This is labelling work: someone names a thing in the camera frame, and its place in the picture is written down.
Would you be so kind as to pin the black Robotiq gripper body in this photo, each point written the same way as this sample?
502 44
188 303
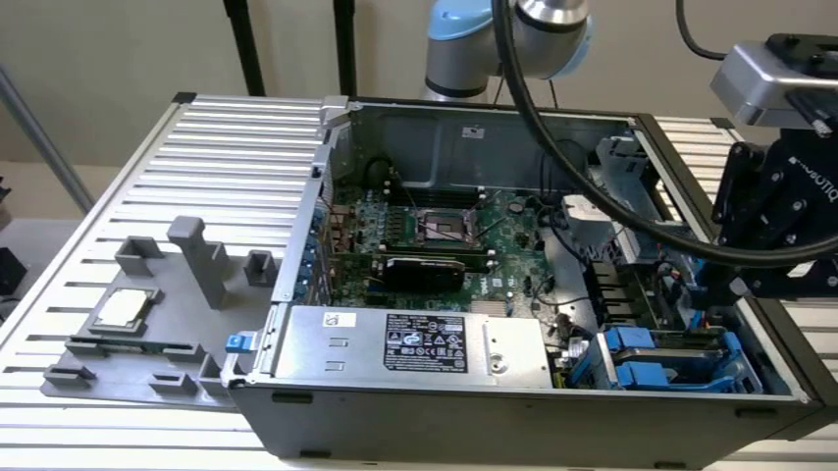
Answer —
809 196

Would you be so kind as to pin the hard disk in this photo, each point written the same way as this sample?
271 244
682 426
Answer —
681 353

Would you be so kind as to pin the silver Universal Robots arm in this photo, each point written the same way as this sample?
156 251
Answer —
471 44

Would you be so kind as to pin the grey plastic disk bay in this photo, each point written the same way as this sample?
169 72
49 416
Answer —
746 373

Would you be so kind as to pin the metal drive cage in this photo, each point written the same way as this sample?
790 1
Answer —
622 162

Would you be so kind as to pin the green motherboard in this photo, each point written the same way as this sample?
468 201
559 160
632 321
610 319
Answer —
510 245

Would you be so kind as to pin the white case sticker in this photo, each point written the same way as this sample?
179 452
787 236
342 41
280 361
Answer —
471 132

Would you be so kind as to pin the RAM slot bank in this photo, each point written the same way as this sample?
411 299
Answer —
435 195
458 250

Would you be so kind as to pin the CPU socket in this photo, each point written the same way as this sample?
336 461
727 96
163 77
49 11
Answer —
439 225

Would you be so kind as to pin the open grey computer case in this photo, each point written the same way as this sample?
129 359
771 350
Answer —
510 427

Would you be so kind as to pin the black graphics card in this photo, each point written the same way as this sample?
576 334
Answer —
422 272

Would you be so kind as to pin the silver power supply unit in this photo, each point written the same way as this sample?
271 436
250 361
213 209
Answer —
367 348

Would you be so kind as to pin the black stand pole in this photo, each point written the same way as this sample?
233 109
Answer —
247 49
344 49

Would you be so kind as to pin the blue case latch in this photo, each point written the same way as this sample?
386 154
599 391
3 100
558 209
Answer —
239 342

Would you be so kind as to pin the grey plastic parts rack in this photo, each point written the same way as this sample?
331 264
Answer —
196 353

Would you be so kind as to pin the silver CPU chip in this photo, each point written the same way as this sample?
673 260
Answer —
124 308

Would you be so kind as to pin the grey metal pole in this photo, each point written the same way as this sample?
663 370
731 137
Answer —
45 137

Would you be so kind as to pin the small black box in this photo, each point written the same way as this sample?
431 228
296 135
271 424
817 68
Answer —
12 272

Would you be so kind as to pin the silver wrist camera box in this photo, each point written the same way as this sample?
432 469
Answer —
759 83

